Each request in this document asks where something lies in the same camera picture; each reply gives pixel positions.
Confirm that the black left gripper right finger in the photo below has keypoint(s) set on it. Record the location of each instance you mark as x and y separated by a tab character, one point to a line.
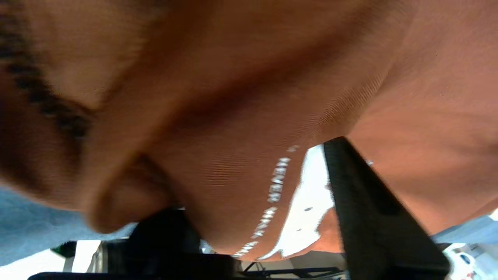
373	217

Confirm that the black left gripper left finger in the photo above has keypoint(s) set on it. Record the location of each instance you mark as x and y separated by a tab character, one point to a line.
167	233

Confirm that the brown shorts with white print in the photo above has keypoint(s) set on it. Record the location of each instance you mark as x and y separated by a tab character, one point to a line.
241	77

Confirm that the blue bed sheet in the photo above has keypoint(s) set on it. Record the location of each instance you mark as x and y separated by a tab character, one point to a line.
35	225

